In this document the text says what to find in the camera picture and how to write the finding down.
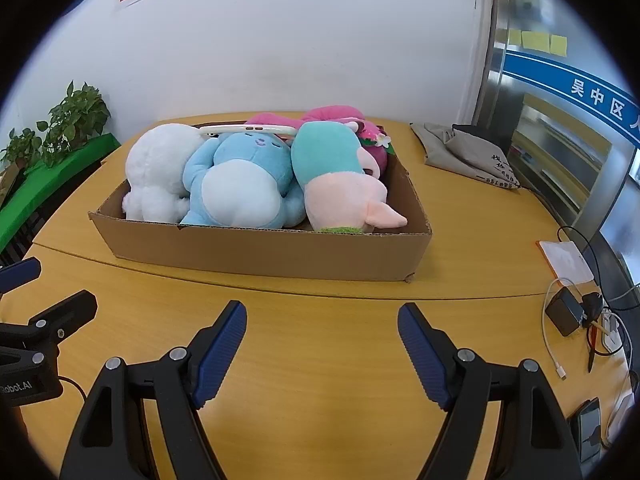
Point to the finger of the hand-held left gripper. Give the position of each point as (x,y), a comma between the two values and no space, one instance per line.
(20,272)
(65,317)

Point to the brown cardboard box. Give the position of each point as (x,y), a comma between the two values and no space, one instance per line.
(250,255)

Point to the white power strip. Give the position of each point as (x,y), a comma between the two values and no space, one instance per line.
(615,332)

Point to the black power adapter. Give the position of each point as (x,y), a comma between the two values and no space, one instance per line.
(565,312)

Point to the black plug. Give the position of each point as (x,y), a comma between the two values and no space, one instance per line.
(593,305)

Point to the yellow sticky note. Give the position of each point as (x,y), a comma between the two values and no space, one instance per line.
(515,37)
(535,40)
(558,45)

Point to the black plastic crate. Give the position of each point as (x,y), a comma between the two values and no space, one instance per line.
(20,240)

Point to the blue banner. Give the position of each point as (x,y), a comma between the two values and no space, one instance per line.
(550,75)

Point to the white flat device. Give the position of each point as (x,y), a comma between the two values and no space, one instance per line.
(240,130)

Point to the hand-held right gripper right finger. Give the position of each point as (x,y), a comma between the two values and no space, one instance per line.
(420,350)

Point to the grey cloth bag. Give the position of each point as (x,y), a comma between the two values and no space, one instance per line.
(450,150)

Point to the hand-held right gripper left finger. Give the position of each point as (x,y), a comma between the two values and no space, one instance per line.
(225,350)

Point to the green cloth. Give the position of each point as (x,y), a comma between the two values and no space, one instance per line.
(55,170)

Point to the blue plush toy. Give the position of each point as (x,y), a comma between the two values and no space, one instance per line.
(235,195)

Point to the teal and pink plush toy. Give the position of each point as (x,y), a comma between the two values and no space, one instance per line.
(330,190)

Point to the metal framed glass door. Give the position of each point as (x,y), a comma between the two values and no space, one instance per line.
(492,110)

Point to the white panda plush toy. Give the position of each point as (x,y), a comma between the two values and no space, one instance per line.
(160,170)

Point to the black smartphone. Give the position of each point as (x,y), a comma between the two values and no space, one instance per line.
(590,430)

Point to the white orange-edged notepad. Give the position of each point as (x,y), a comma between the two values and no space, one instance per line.
(567,260)

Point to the green potted plant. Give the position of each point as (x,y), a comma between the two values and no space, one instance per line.
(70,115)

